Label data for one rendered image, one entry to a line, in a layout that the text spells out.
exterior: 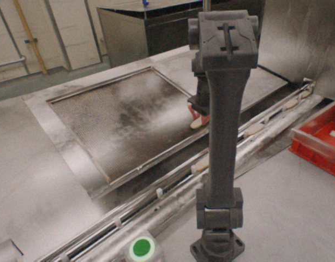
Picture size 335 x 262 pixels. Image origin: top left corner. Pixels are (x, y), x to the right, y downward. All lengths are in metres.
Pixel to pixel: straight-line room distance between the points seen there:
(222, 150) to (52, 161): 0.76
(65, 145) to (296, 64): 1.07
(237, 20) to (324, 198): 0.62
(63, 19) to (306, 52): 3.37
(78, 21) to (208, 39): 3.79
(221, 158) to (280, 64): 0.99
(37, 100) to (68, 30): 2.98
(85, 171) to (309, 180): 0.71
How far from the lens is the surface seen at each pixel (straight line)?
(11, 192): 1.01
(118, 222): 0.71
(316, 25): 1.26
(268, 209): 0.78
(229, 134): 0.40
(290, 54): 1.33
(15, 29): 4.23
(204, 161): 0.83
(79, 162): 0.85
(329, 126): 1.17
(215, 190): 0.50
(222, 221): 0.56
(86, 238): 0.73
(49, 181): 0.97
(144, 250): 0.60
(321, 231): 0.79
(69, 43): 4.11
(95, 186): 0.78
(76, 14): 4.10
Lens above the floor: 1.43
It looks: 37 degrees down
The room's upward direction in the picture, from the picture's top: 2 degrees counter-clockwise
